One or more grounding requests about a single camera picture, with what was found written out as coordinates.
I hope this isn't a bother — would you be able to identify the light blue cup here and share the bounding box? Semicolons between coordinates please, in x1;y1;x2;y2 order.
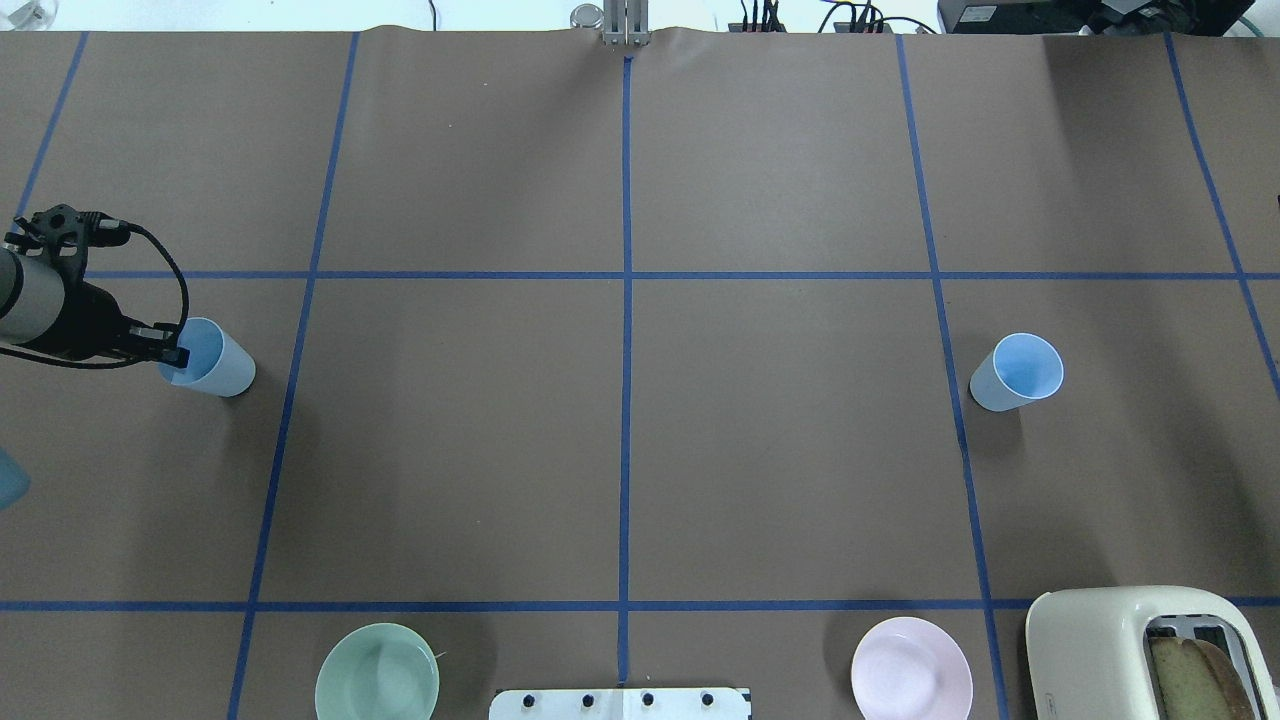
157;316;257;398
969;332;1065;413

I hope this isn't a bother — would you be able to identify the cream two-slot toaster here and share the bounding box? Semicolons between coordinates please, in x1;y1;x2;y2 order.
1025;585;1277;719

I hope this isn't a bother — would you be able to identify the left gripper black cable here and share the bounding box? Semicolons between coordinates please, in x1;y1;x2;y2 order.
0;211;191;370

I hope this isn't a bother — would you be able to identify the brown toast slice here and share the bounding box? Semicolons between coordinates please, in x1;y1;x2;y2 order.
1148;637;1256;719

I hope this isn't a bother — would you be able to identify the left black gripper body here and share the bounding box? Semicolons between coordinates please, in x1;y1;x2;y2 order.
58;284;161;361

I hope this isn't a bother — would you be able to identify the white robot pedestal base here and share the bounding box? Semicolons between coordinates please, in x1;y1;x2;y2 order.
488;687;753;719

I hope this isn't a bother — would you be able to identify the green plastic bowl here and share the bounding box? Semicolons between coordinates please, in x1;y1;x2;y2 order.
314;623;442;719

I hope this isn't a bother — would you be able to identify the pink plastic bowl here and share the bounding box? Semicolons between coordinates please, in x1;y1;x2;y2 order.
849;616;974;719

